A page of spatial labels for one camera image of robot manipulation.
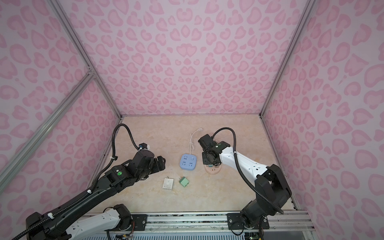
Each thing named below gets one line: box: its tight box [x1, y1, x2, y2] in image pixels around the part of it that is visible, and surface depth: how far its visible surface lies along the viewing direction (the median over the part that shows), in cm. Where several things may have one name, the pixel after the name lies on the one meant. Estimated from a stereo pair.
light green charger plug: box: [179, 176, 189, 188], surface depth 87 cm
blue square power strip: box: [179, 154, 197, 171], surface depth 93 cm
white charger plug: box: [162, 176, 174, 190], surface depth 85 cm
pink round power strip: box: [204, 164, 222, 175], surface depth 90 cm
